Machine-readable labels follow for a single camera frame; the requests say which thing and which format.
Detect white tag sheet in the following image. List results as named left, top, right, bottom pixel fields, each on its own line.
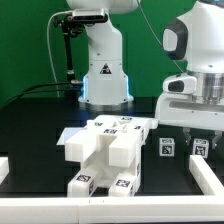
left=57, top=127, right=82, bottom=145

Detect black cables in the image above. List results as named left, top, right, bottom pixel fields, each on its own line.
left=1, top=79, right=84, bottom=109

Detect white chair seat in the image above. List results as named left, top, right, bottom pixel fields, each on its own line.
left=81, top=133, right=142, bottom=188

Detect black camera stand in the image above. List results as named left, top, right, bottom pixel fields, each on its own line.
left=53, top=14, right=109, bottom=101

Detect white chair back frame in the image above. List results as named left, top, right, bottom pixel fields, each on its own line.
left=65, top=115, right=158, bottom=168

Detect white camera cable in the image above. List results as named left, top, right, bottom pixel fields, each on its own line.
left=46, top=10, right=74, bottom=98

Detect grey camera on stand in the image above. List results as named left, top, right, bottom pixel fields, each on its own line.
left=72, top=9, right=106, bottom=22

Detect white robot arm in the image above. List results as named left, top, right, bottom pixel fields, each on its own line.
left=66, top=0, right=224, bottom=138

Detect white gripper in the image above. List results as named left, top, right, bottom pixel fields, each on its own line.
left=155, top=92, right=224, bottom=149

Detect white U-shaped fixture wall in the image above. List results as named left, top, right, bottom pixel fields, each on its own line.
left=0, top=156, right=224, bottom=224

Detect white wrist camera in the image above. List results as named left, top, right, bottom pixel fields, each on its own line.
left=163, top=73, right=197, bottom=94

